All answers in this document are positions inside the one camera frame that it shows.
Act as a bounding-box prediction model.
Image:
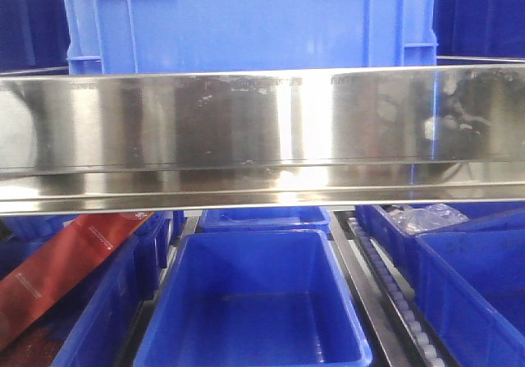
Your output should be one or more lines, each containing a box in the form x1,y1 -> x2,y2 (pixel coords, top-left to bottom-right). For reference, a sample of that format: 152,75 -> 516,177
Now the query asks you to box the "red cardboard sheet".
1,211 -> 153,349

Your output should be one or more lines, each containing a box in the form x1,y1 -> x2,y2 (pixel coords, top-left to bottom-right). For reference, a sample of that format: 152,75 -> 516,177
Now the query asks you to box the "dark blue bin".
1,0 -> 70,72
433,0 -> 524,58

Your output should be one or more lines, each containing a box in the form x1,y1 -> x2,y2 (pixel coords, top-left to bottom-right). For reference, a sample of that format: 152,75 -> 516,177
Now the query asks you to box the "dark blue bin upper left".
1,0 -> 70,72

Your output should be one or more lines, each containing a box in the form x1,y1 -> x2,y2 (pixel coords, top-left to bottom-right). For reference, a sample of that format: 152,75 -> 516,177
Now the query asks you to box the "rear lower blue bin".
198,206 -> 330,236

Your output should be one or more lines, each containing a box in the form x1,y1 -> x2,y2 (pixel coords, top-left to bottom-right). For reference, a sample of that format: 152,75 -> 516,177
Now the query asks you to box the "lower right blue bin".
415,213 -> 524,366

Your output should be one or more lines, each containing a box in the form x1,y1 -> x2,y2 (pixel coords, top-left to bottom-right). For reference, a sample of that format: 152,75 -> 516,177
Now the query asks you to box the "large blue plastic bin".
64,0 -> 437,74

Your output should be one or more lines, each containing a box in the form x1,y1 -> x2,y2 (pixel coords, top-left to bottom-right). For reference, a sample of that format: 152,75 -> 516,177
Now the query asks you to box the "clear plastic bag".
387,203 -> 469,235

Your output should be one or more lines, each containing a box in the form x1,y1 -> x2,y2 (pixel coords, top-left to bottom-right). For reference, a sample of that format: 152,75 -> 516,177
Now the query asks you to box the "lower middle blue bin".
133,230 -> 373,366

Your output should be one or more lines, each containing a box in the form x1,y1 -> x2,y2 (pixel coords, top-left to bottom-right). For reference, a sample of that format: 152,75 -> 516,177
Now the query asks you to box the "rear right blue bin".
356,202 -> 524,286

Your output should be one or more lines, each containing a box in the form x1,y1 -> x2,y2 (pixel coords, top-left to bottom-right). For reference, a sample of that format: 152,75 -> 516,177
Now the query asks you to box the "dark blue bin upper right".
433,0 -> 524,58

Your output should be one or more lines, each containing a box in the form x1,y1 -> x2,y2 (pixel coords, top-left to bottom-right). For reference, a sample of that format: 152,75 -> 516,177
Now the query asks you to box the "stainless steel shelf front rail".
1,63 -> 524,215

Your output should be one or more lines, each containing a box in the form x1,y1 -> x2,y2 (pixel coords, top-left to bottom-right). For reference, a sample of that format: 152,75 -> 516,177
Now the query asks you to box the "white roller track strip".
347,218 -> 447,366

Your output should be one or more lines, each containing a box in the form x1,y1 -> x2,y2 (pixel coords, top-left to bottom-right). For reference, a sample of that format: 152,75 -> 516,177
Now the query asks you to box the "metal lane divider rail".
329,212 -> 410,366

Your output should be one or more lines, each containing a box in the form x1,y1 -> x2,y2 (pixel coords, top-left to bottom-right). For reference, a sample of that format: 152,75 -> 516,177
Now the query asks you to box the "lower left blue bin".
1,212 -> 172,366

